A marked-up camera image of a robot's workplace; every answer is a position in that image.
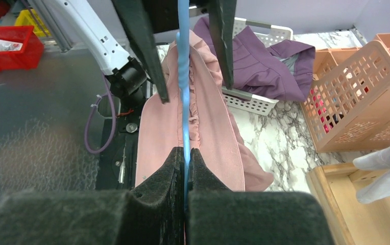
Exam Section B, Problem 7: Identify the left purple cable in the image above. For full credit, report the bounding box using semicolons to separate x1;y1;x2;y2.
84;74;118;155

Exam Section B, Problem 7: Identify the yellow plastic bin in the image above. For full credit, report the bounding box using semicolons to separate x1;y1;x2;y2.
14;9;51;37

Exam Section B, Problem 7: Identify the purple cloth under pile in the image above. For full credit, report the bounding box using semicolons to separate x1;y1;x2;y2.
192;16;316;103

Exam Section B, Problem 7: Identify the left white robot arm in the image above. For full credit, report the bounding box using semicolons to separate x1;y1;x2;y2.
50;1;236;103

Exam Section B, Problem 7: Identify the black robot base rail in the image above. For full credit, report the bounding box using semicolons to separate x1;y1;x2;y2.
95;82;152;190

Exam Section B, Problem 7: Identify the white plastic basket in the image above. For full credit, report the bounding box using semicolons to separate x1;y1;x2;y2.
222;17;294;116

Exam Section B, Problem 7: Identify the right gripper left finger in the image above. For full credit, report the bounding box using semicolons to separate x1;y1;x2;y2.
0;147;184;244

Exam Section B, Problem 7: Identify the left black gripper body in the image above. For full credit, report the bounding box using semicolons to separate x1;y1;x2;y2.
142;0;214;34

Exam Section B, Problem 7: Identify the pink clothes pile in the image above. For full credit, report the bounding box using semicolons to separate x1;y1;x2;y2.
135;33;274;191

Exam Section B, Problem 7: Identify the blue wire hanger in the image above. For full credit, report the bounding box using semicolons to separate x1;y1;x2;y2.
176;0;191;211

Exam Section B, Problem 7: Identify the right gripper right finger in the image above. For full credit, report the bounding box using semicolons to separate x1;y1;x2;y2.
186;149;334;244

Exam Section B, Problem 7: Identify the wooden hanger rack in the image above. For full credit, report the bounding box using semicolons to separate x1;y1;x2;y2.
306;163;390;244

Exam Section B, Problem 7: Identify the red plastic bin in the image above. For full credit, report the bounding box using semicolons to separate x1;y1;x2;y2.
0;26;44;71

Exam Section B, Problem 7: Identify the white skirt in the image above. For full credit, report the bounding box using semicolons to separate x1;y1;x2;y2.
352;146;390;204

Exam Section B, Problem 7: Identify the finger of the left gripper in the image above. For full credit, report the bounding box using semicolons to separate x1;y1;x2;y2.
112;0;169;104
208;0;236;89

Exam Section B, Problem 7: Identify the orange plastic file organizer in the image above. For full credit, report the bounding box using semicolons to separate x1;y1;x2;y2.
301;33;390;153

